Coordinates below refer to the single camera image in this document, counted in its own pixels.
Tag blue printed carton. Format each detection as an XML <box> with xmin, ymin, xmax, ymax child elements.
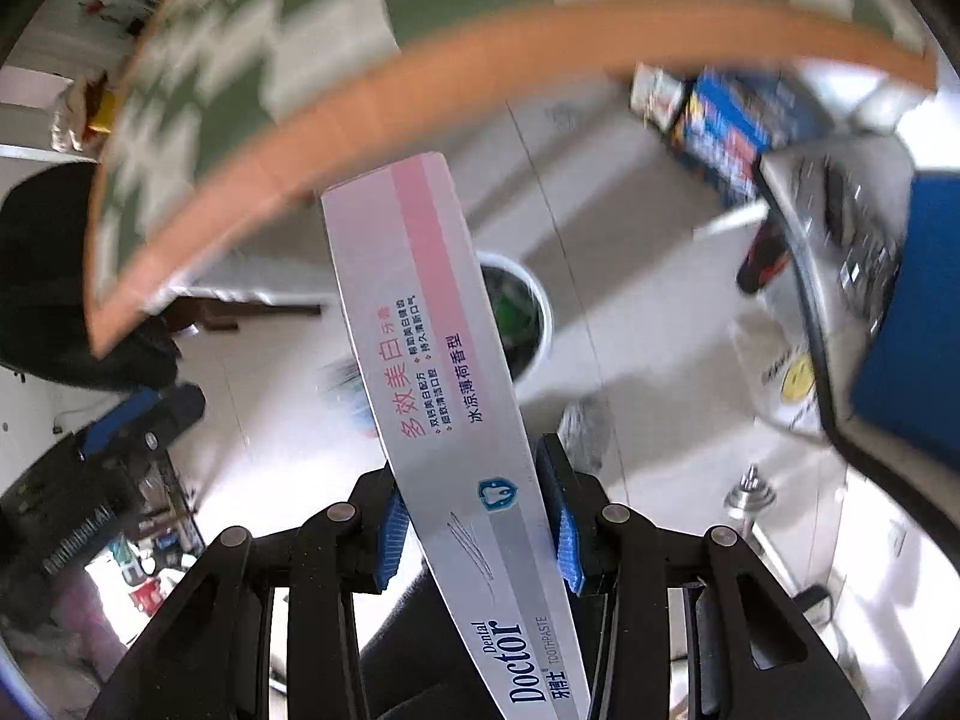
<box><xmin>670</xmin><ymin>70</ymin><xmax>833</xmax><ymax>210</ymax></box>

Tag white trash bin black liner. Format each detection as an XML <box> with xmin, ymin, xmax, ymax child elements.
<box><xmin>477</xmin><ymin>250</ymin><xmax>555</xmax><ymax>385</ymax></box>

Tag person's dark trouser legs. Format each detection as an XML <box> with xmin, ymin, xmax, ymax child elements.
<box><xmin>359</xmin><ymin>566</ymin><xmax>503</xmax><ymax>720</ymax></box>

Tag smiley face plastic bag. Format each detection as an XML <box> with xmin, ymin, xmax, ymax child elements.
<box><xmin>731</xmin><ymin>314</ymin><xmax>827</xmax><ymax>444</ymax></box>

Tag white pink toothpaste box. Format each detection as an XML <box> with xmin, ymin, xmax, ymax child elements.
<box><xmin>322</xmin><ymin>153</ymin><xmax>590</xmax><ymax>718</ymax></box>

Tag gripper body black left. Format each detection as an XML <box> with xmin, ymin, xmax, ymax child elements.
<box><xmin>2</xmin><ymin>383</ymin><xmax>205</xmax><ymax>583</ymax></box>

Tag blue foam pad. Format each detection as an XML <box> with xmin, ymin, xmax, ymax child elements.
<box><xmin>851</xmin><ymin>172</ymin><xmax>960</xmax><ymax>468</ymax></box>

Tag red black sandal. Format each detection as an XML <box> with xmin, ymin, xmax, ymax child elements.
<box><xmin>736</xmin><ymin>220</ymin><xmax>791</xmax><ymax>296</ymax></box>

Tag white black printed box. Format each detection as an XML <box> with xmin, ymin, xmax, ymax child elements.
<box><xmin>630</xmin><ymin>64</ymin><xmax>685</xmax><ymax>133</ymax></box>

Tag right grey slipper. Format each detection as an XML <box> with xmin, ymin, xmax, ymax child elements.
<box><xmin>556</xmin><ymin>394</ymin><xmax>615</xmax><ymax>476</ymax></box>

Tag metal dumbbell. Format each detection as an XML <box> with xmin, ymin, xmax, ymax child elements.
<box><xmin>724</xmin><ymin>463</ymin><xmax>776</xmax><ymax>522</ymax></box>

